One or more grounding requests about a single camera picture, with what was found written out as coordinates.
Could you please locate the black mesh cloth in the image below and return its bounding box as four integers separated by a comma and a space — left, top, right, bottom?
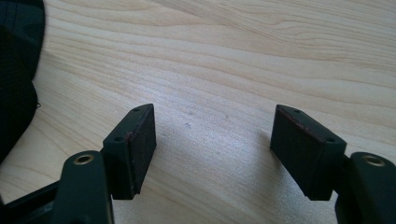
0, 0, 47, 164

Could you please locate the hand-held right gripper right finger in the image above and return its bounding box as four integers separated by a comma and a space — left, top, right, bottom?
269, 104, 347, 202

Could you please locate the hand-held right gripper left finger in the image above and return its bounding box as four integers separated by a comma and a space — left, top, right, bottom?
102, 103, 158, 201

